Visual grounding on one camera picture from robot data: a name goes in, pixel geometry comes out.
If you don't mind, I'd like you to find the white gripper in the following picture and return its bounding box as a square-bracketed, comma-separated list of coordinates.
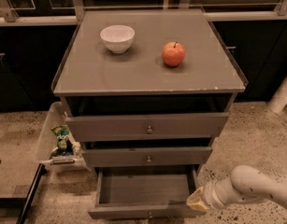
[186, 180, 231, 212]

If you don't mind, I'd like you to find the grey bottom drawer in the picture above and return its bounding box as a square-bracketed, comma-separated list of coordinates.
[89, 165, 203, 219]

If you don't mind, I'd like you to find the grey drawer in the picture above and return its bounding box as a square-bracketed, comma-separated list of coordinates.
[82, 147, 212, 167]
[65, 112, 229, 142]
[89, 165, 203, 219]

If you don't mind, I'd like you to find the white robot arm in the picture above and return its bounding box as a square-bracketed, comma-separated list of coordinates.
[186, 165, 287, 212]

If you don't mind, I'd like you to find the grey middle drawer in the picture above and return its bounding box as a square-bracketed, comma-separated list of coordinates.
[82, 147, 212, 167]

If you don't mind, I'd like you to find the grey wooden drawer cabinet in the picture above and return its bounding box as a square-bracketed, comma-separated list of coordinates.
[50, 8, 249, 173]

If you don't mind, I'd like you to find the grey top drawer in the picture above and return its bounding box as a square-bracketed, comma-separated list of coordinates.
[65, 112, 229, 142]

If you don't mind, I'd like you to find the green snack bag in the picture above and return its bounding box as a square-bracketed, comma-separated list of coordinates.
[50, 125, 73, 157]

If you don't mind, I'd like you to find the red apple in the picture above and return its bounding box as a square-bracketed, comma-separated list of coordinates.
[162, 42, 185, 67]

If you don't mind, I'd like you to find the clear plastic bin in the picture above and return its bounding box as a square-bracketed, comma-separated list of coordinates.
[36, 102, 86, 173]

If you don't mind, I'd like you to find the white ceramic bowl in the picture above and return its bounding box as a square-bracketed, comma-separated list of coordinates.
[100, 25, 136, 54]

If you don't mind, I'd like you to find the white metal railing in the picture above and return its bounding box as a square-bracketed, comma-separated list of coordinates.
[0, 0, 287, 24]

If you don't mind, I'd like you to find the white post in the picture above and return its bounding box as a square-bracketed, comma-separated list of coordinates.
[267, 76, 287, 113]

